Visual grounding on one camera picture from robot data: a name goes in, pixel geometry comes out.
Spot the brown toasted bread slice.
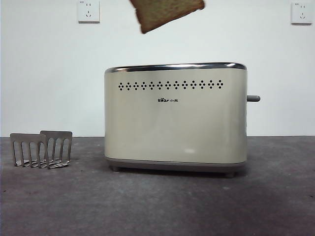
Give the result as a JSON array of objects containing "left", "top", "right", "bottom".
[{"left": 128, "top": 0, "right": 206, "bottom": 35}]

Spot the white wall socket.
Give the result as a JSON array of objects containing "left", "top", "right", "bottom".
[
  {"left": 78, "top": 0, "right": 101, "bottom": 24},
  {"left": 291, "top": 2, "right": 313, "bottom": 25}
]

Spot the cream toaster with chrome top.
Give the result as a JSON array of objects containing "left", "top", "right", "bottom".
[{"left": 103, "top": 62, "right": 248, "bottom": 178}]

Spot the silver metal toast rack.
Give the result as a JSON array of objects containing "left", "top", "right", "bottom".
[{"left": 10, "top": 130, "right": 73, "bottom": 170}]

